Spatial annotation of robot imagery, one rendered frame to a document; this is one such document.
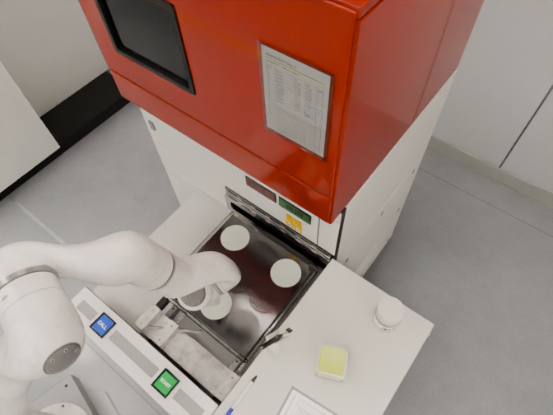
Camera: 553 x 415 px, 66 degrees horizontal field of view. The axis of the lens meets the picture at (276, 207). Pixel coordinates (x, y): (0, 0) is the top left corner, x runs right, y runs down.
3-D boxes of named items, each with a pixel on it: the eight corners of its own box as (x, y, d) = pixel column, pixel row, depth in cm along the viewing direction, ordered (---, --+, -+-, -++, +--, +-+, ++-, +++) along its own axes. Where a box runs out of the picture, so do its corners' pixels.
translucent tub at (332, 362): (319, 348, 117) (320, 342, 112) (346, 355, 116) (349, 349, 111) (313, 376, 114) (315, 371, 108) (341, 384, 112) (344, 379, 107)
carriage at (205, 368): (155, 308, 137) (153, 305, 135) (242, 381, 124) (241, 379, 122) (137, 328, 134) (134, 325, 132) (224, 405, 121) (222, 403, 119)
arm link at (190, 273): (192, 218, 87) (234, 256, 115) (124, 261, 86) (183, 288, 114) (211, 254, 83) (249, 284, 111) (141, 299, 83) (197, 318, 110)
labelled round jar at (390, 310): (380, 303, 124) (386, 291, 116) (401, 318, 121) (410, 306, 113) (367, 322, 121) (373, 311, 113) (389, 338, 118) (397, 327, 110)
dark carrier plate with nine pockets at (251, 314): (233, 216, 150) (233, 215, 150) (313, 269, 138) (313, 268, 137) (163, 289, 136) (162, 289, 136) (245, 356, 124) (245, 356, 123)
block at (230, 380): (232, 371, 123) (231, 369, 121) (241, 379, 122) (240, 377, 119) (214, 395, 120) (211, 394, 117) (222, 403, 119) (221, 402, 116)
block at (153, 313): (155, 306, 135) (152, 303, 132) (163, 313, 133) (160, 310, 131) (136, 326, 131) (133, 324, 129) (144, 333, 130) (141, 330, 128)
